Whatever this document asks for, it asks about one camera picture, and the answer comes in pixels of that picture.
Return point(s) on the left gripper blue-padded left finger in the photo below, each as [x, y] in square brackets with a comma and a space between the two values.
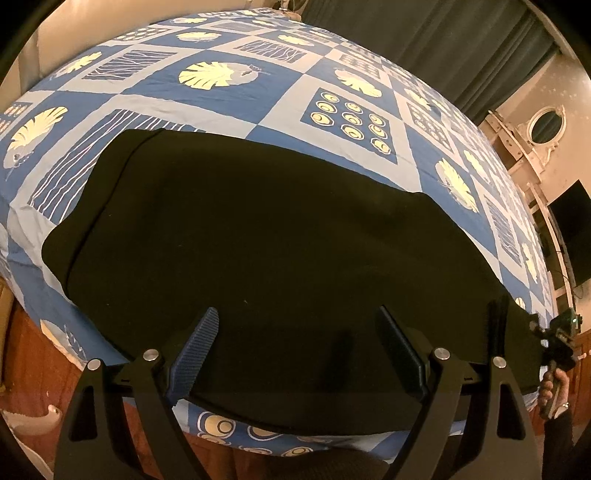
[95, 440]

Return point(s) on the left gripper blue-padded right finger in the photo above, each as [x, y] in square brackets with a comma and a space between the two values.
[473, 423]

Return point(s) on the black pants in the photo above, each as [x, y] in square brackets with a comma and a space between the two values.
[297, 255]

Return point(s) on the person's right hand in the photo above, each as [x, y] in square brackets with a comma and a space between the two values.
[553, 395]

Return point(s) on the white tv console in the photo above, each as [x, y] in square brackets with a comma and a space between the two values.
[557, 262]

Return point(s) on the black television screen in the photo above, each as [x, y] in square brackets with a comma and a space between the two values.
[572, 212]

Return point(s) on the white vanity with oval mirror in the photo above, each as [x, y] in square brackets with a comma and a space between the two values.
[525, 149]

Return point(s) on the dark green curtain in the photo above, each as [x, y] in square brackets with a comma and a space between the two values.
[476, 53]

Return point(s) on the blue patterned bed sheet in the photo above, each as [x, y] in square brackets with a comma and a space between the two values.
[254, 75]

